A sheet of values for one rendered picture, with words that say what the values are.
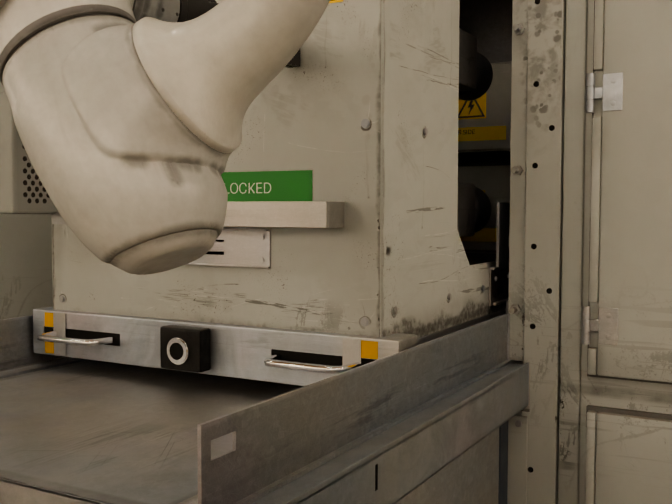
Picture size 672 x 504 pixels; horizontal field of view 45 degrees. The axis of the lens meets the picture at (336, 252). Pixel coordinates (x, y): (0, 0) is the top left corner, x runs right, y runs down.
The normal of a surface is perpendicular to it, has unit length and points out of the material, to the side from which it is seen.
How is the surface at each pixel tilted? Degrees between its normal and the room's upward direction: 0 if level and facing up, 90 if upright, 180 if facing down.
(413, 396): 90
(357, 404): 90
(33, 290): 90
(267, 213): 90
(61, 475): 0
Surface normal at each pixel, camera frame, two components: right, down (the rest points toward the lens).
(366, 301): -0.48, 0.04
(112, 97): -0.20, -0.07
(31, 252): 0.68, 0.04
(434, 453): 0.88, 0.03
